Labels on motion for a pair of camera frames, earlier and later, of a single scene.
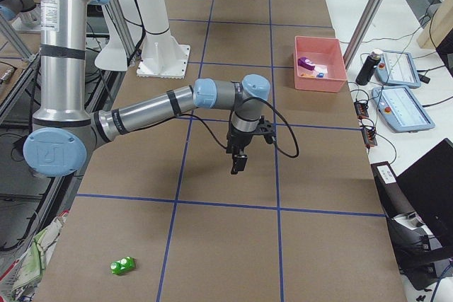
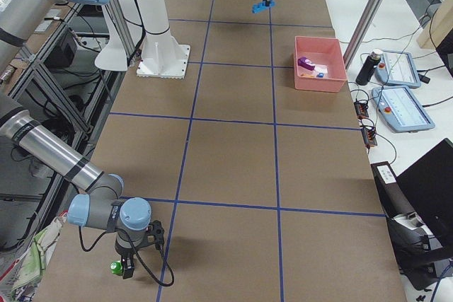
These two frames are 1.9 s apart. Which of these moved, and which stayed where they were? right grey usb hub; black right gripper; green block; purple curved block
Moved: black right gripper
Stayed: right grey usb hub; purple curved block; green block
